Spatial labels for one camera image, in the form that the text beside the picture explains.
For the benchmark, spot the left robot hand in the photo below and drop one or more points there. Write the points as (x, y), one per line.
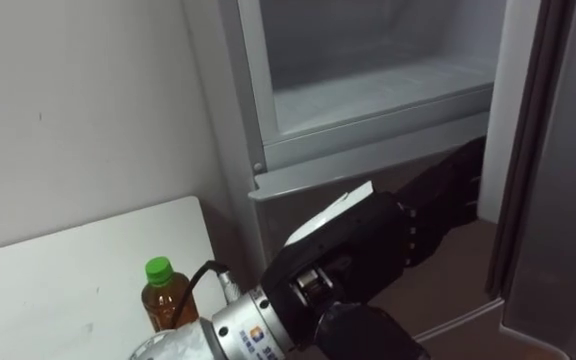
(358, 235)

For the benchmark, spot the grey fridge door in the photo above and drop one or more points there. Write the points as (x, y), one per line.
(568, 200)

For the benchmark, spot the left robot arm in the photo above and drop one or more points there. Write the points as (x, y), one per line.
(248, 332)

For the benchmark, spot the grey fridge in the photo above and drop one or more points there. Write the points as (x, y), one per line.
(348, 100)

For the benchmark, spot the tea bottle with green cap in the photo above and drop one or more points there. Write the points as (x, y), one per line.
(160, 300)

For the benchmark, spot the white table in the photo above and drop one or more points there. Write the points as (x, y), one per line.
(68, 280)

